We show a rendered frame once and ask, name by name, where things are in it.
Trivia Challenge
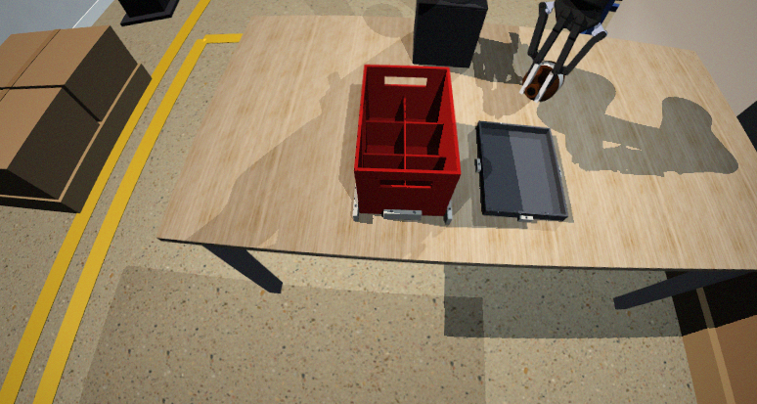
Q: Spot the brown glass bottle with white label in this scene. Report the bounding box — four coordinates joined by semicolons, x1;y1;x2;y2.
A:
522;61;564;102

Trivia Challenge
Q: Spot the red divided crate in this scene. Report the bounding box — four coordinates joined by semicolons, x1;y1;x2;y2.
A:
354;65;461;216

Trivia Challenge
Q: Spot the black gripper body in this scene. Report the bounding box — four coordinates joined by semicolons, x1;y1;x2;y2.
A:
555;0;609;33

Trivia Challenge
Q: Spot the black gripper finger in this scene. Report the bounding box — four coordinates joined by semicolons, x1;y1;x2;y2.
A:
534;15;607;103
519;1;571;94

